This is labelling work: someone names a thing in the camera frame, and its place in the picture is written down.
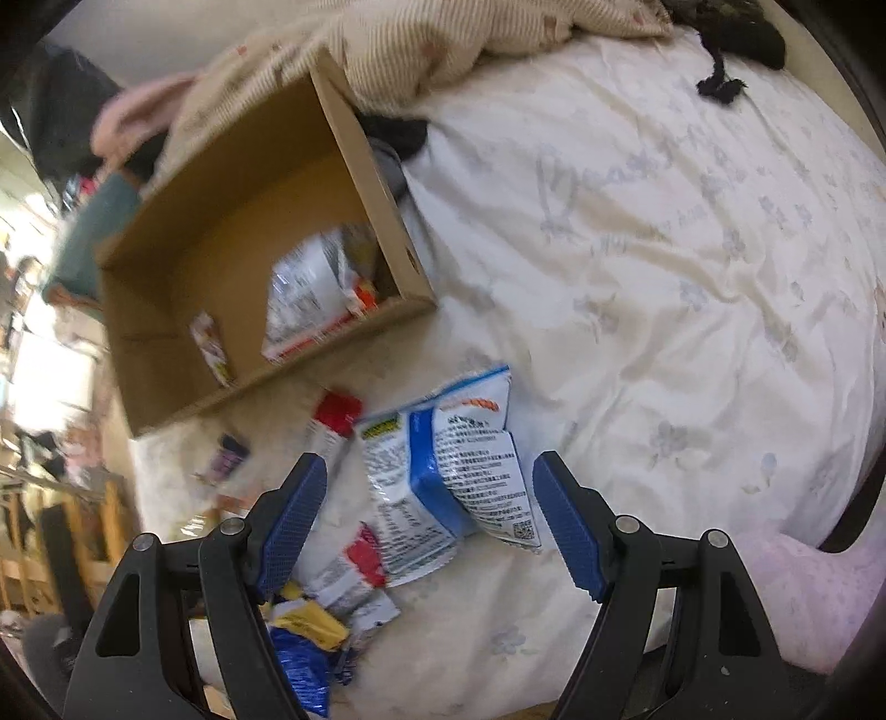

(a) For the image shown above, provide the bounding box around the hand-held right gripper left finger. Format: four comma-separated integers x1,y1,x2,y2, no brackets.
62,453,329,720

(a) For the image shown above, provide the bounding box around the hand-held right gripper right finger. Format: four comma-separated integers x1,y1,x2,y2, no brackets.
532,450,828,720

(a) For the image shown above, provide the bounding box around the purple pink snack bar packet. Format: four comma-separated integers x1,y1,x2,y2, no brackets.
208,433,250,486

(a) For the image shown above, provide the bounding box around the yellow snack bag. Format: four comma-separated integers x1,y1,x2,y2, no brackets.
266,595,351,652

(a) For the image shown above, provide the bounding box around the light blue white snack bag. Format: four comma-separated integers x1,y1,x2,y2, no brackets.
354,363,548,589

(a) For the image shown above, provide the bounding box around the dark blue snack bag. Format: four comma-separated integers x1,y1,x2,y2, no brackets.
266,626,357,717

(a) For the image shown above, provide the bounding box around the brown cardboard box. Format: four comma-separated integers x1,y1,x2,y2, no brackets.
93,48,439,439

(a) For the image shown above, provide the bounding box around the red white snack bar packet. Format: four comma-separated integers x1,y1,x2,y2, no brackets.
305,391,364,479
305,522,403,631

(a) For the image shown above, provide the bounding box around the small red white snack packet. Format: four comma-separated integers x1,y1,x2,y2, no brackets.
190,311,236,387

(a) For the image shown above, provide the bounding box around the wooden chair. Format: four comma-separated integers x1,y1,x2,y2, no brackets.
0,477,140,617

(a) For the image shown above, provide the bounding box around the white silver snack packet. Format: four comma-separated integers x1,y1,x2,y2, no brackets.
261,225,378,367

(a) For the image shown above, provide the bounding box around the orange red snack packet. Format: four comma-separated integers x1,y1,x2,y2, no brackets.
342,273,382,320

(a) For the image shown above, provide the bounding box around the pink fluffy cushion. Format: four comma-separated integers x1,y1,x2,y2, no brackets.
727,522,886,676

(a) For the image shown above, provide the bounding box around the white floral duvet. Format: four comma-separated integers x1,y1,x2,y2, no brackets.
131,28,886,720

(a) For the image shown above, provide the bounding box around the teal cushion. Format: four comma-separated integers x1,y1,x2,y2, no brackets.
42,173,143,306

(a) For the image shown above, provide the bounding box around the black cloth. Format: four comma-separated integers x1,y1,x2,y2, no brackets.
360,114,430,160

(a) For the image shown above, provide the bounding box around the pink cloth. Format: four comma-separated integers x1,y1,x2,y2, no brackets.
92,75,195,167

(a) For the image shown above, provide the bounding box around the dark grey bag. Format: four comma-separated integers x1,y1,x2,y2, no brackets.
28,48,126,181

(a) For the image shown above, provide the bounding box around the beige striped blanket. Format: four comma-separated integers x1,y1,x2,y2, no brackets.
162,0,676,188

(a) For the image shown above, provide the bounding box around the black garment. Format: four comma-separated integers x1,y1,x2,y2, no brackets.
664,0,786,105

